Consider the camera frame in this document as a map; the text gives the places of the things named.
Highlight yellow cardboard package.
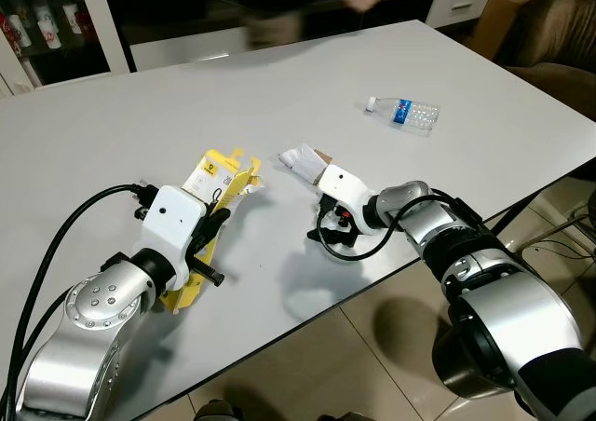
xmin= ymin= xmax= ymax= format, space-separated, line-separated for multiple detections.
xmin=160 ymin=147 xmax=265 ymax=313

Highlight white carton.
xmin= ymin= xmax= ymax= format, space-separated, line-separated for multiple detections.
xmin=278 ymin=144 xmax=335 ymax=185

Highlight clear plastic water bottle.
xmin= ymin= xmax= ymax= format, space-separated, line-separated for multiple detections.
xmin=364 ymin=96 xmax=441 ymax=137

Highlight white table black legs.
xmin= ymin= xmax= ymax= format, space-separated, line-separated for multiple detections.
xmin=0 ymin=19 xmax=596 ymax=421

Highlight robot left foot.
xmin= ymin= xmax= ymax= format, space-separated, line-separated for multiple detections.
xmin=193 ymin=400 xmax=246 ymax=421

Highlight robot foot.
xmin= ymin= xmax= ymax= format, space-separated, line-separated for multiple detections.
xmin=193 ymin=400 xmax=246 ymax=421
xmin=317 ymin=411 xmax=374 ymax=421

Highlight dark low media cabinet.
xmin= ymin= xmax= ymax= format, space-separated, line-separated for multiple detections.
xmin=98 ymin=0 xmax=500 ymax=74

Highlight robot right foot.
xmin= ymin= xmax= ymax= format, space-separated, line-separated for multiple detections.
xmin=317 ymin=411 xmax=374 ymax=421

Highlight person in dark clothes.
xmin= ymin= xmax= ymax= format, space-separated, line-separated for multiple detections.
xmin=244 ymin=0 xmax=385 ymax=51

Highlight white shelf unit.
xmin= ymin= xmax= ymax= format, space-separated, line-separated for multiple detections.
xmin=0 ymin=0 xmax=132 ymax=97

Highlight brown wooden board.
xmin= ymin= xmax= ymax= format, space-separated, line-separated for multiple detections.
xmin=464 ymin=0 xmax=514 ymax=61

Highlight white red printed cup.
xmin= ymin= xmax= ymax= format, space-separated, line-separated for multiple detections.
xmin=35 ymin=3 xmax=62 ymax=50
xmin=61 ymin=1 xmax=86 ymax=36
xmin=0 ymin=11 xmax=28 ymax=51

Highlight white drawer cabinet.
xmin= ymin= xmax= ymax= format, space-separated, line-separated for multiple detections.
xmin=424 ymin=0 xmax=500 ymax=30

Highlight brown upholstered armchair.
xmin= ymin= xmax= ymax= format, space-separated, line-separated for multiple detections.
xmin=494 ymin=0 xmax=596 ymax=116

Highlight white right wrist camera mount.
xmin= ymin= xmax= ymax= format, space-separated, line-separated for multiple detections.
xmin=315 ymin=167 xmax=379 ymax=227

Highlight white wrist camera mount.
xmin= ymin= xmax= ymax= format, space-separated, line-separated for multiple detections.
xmin=133 ymin=185 xmax=209 ymax=276
xmin=315 ymin=167 xmax=379 ymax=227

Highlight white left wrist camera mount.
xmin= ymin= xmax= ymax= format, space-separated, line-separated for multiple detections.
xmin=133 ymin=185 xmax=209 ymax=276

